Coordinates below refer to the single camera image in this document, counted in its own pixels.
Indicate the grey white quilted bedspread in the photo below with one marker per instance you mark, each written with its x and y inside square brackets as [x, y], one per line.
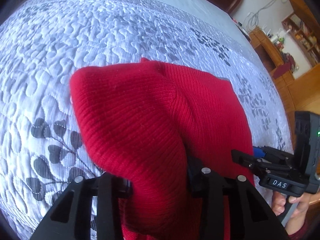
[45, 41]

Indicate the person's right hand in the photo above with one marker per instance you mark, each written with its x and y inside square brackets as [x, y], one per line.
[279, 201]

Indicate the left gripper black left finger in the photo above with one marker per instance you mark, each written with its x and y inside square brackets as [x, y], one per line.
[70, 215]

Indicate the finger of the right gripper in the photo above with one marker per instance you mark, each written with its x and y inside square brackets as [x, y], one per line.
[261, 167]
[268, 153]

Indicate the red sleeved right forearm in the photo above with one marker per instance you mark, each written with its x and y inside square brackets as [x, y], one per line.
[297, 225]

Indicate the wooden wall shelf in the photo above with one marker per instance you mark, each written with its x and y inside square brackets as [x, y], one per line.
[304, 29]

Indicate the wooden side cabinet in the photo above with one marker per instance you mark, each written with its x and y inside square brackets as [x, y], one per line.
[301, 94]

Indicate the red knit sweater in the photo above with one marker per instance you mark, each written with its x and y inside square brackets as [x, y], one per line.
[141, 121]

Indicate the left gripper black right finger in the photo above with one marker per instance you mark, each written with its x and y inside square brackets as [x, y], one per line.
[231, 208]

